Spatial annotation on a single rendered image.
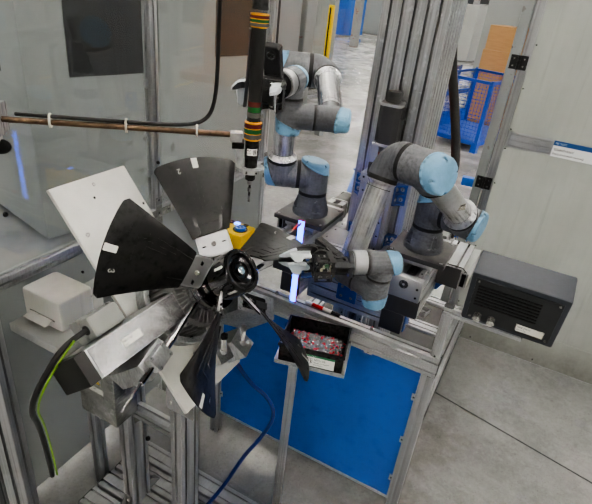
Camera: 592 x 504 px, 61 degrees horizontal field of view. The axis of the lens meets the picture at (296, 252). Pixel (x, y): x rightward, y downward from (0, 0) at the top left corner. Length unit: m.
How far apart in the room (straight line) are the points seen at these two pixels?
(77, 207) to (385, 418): 1.28
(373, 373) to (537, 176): 1.53
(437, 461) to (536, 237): 1.30
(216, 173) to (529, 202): 1.96
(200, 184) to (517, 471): 2.01
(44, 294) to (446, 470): 1.86
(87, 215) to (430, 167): 0.94
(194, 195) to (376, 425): 1.12
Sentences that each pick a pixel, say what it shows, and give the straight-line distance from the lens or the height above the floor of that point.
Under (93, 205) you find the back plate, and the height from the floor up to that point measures 1.30.
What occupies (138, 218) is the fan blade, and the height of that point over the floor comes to 1.39.
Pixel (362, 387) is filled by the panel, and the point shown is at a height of 0.61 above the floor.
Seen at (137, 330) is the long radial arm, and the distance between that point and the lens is 1.28.
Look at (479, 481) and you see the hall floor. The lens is 2.63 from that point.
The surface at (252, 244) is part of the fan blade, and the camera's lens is 1.52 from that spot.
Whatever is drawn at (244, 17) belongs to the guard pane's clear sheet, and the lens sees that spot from 2.50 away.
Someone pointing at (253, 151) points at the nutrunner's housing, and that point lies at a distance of 1.28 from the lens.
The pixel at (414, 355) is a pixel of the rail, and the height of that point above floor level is 0.83.
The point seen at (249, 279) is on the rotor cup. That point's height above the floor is 1.20.
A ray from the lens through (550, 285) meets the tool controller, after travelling 1.53.
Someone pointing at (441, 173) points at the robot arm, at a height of 1.46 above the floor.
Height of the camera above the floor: 1.89
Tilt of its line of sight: 28 degrees down
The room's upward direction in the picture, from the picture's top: 7 degrees clockwise
